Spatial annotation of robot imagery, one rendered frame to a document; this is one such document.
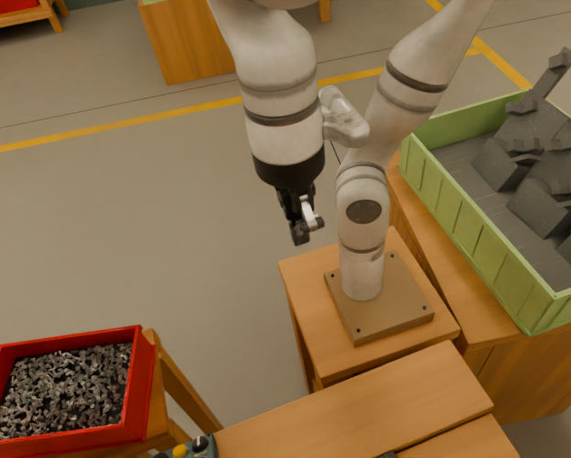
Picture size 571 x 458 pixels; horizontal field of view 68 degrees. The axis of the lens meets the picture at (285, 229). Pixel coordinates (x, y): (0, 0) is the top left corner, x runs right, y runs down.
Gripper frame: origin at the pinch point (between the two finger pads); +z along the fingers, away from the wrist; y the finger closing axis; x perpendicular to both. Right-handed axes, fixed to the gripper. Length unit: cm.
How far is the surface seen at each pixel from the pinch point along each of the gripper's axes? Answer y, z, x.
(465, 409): 17.6, 39.9, 20.9
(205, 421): -23, 105, -36
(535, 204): -17, 40, 64
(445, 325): 0, 45, 29
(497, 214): -22, 45, 58
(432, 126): -52, 37, 57
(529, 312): 5, 44, 46
